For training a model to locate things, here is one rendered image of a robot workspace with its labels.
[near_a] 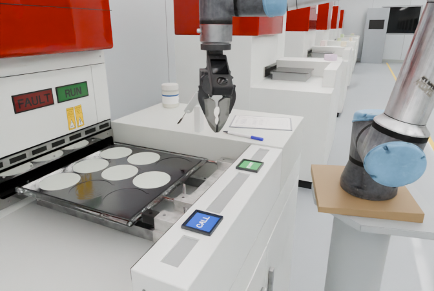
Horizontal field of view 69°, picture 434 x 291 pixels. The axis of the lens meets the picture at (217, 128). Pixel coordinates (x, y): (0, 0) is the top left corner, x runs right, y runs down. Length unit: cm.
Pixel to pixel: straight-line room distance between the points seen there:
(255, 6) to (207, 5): 10
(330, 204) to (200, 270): 51
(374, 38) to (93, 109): 1226
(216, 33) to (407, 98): 42
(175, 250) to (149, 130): 63
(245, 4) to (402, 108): 39
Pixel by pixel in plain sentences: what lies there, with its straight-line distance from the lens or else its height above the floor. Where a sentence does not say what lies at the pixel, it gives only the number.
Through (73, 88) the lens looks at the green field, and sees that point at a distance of 107.
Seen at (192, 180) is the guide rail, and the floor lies 84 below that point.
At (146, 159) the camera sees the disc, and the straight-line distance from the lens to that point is 100.
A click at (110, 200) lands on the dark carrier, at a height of 90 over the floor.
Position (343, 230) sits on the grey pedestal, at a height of 72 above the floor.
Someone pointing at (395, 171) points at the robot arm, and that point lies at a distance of 79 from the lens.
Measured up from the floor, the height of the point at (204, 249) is 96.
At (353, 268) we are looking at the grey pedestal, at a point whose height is 62.
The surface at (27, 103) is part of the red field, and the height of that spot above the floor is 110.
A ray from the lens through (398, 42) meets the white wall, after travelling 1378.
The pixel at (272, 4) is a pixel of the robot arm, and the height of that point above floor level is 133.
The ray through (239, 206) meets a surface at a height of 96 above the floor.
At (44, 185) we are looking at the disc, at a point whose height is 90.
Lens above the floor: 129
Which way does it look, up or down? 18 degrees down
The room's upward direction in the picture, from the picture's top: straight up
